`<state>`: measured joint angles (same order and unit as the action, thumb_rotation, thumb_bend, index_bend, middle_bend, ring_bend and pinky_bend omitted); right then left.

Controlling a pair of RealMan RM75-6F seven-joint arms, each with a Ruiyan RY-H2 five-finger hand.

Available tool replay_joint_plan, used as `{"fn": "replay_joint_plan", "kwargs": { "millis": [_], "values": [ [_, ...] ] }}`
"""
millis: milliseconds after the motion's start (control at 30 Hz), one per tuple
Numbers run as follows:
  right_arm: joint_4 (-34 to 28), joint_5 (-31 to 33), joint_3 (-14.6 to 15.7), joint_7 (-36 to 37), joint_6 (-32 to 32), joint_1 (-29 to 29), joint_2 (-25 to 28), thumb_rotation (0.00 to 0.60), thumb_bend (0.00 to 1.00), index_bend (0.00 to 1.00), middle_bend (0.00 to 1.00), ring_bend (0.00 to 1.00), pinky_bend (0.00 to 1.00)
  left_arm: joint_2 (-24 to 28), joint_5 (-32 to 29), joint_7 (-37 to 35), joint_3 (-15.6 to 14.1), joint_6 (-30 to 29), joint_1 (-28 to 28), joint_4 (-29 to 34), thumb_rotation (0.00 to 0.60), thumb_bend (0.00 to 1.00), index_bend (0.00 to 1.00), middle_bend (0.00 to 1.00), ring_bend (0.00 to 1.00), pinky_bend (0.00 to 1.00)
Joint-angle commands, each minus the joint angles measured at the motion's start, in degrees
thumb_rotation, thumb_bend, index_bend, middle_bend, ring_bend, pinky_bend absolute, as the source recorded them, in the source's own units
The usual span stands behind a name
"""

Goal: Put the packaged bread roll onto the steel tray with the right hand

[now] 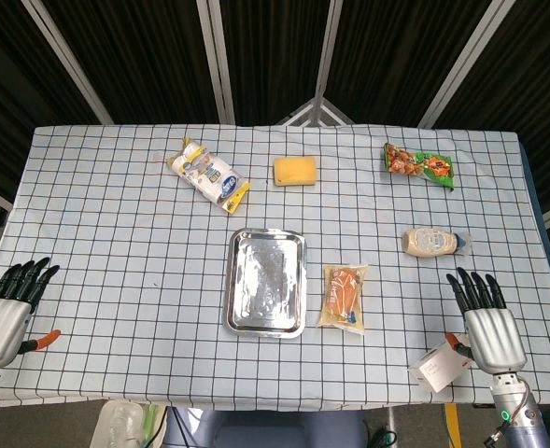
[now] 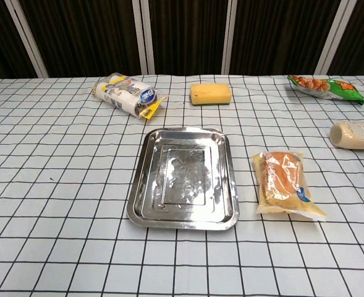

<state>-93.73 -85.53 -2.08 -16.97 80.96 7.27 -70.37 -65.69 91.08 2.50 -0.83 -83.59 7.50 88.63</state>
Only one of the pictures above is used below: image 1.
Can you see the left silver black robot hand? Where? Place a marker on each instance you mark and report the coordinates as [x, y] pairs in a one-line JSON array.
[[1, 319]]

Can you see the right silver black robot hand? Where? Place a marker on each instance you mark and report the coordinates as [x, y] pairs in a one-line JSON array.
[[494, 333]]

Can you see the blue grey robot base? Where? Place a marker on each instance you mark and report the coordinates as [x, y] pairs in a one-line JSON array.
[[265, 428]]

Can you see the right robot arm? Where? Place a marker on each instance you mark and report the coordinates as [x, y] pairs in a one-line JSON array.
[[519, 410]]

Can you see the stainless steel tray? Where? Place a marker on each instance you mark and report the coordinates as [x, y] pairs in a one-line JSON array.
[[266, 282]]

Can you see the yellow rectangular sponge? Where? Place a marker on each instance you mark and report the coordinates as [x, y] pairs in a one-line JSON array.
[[295, 171]]

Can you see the small white cardboard box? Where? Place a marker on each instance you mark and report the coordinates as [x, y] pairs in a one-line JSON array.
[[438, 368]]

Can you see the cream sauce squeeze bottle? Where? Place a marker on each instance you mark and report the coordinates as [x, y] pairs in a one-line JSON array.
[[432, 242]]

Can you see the orange food clear pouch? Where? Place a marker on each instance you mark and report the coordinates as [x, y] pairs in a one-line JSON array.
[[344, 298]]

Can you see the clear plastic container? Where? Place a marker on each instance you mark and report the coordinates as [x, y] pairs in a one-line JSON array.
[[122, 424]]

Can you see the green snack packet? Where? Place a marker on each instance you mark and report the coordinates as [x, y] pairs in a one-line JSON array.
[[419, 165]]

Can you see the checkered white tablecloth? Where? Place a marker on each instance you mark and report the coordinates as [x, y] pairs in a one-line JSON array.
[[274, 261]]

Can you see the white yellow snack bag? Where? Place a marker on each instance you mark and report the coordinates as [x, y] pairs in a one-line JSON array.
[[207, 175]]

